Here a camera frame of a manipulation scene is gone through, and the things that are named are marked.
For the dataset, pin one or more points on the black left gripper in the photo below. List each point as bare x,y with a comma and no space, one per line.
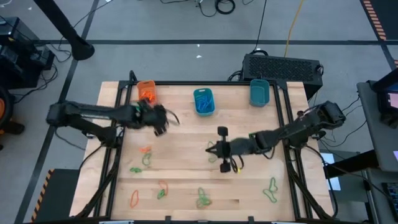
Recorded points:
152,116

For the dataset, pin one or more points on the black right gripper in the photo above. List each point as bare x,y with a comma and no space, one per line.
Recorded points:
233,147

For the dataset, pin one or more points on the green rubber band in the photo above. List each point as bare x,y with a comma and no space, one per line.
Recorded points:
203,202
143,160
136,170
269,186
208,145
161,194
270,196
212,160
201,193

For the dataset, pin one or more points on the blue rubber band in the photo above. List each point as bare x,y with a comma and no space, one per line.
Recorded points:
202,104
207,107
205,99

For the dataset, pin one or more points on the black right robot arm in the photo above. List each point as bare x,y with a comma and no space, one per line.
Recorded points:
298,127

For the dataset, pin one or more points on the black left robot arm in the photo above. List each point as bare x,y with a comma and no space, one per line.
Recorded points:
93,113

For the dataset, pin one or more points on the orange plastic basket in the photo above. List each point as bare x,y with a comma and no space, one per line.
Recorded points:
146,83

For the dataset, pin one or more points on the silver mounting plate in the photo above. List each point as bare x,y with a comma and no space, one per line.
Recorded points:
119,130

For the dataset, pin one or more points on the light teal plastic basket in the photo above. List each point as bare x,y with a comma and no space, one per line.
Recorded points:
196,105

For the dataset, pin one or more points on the small black white device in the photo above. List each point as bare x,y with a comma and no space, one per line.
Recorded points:
90,135

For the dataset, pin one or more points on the dark teal plastic basket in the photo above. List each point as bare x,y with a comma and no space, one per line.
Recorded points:
259,93

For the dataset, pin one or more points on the black perforated computer case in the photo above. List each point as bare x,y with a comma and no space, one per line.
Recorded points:
280,71

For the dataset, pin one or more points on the black yellow-striped floor mat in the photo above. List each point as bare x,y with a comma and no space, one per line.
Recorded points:
59,196

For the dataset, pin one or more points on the black stand pole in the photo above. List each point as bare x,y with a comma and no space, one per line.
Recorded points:
62,25

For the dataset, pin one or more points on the black desk beam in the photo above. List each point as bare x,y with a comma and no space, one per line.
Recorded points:
351,163

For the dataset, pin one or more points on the black equipment cart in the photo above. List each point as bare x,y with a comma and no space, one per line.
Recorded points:
18,53

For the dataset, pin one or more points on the orange black machine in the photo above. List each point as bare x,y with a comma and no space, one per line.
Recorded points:
3,112

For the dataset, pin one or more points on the dark grey desk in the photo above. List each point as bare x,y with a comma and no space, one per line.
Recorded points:
376,199

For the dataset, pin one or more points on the dark laptop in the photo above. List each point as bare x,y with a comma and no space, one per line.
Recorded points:
388,99

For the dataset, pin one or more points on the black keyboard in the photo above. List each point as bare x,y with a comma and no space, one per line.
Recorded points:
391,196

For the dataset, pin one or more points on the black orange-striped floor mat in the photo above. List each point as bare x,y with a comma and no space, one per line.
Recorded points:
382,15

